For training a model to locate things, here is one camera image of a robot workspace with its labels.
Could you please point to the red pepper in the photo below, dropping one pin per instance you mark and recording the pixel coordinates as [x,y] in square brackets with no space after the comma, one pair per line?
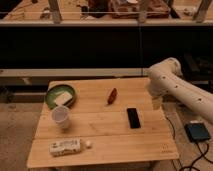
[112,96]

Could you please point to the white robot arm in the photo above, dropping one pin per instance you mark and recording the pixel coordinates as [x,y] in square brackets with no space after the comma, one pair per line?
[165,79]

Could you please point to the wooden folding table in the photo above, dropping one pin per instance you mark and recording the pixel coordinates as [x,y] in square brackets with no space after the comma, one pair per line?
[107,127]

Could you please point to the black phone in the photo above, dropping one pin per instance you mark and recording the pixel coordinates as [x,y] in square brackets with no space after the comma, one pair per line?
[133,118]

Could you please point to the white block on plate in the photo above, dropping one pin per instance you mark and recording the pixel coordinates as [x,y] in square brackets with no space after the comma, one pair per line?
[63,98]

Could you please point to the green plate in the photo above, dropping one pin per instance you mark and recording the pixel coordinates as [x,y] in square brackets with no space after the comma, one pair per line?
[58,90]

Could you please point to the white plastic bottle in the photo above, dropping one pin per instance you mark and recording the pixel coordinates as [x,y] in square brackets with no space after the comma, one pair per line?
[66,147]

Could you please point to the black box on floor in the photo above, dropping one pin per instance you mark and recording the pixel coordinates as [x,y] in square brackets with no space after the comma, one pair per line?
[197,132]

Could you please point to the long background workbench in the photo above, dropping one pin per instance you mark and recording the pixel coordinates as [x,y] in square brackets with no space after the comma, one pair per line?
[139,13]

